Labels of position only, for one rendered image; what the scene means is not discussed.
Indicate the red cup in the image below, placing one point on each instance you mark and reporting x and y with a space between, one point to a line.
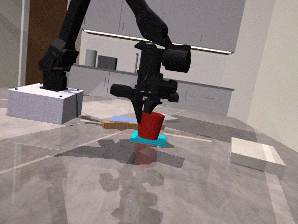
150 125

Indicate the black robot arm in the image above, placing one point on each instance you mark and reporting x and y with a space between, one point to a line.
62 53

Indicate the brown wooden bar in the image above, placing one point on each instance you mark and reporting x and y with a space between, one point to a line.
122 125

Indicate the cream flat box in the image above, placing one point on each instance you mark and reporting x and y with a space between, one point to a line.
256 155

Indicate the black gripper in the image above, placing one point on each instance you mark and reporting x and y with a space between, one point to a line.
136 96

